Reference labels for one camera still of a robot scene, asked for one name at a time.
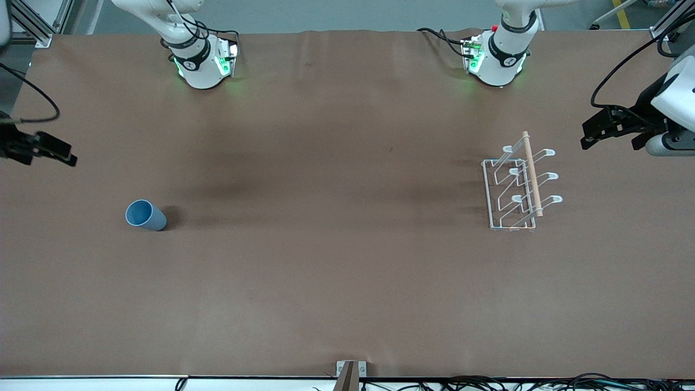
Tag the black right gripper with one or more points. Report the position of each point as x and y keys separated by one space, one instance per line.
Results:
x=12 y=145

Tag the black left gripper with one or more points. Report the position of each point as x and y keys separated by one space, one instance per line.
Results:
x=643 y=112

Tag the blue plastic cup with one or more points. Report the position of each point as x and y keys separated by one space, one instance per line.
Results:
x=146 y=215

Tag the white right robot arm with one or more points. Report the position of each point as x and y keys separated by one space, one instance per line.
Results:
x=201 y=70

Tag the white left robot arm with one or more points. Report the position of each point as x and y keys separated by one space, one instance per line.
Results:
x=505 y=60

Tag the white wheeled stand leg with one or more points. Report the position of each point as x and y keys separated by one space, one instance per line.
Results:
x=613 y=13

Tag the paper table cover sheet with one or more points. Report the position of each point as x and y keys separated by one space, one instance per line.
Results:
x=326 y=244

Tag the aluminium frame post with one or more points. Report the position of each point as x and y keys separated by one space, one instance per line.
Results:
x=38 y=33
x=659 y=32

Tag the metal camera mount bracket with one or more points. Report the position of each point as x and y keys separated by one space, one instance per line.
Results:
x=350 y=377

